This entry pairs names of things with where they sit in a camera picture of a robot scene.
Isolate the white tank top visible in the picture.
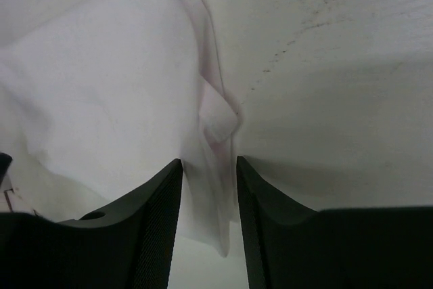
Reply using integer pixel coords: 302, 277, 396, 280
1, 0, 238, 256

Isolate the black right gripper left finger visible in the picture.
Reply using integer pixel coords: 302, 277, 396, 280
1, 159, 183, 288

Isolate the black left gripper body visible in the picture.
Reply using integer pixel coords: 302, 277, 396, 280
0, 152, 18, 214

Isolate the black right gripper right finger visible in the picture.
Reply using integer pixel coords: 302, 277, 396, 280
236, 156, 432, 288

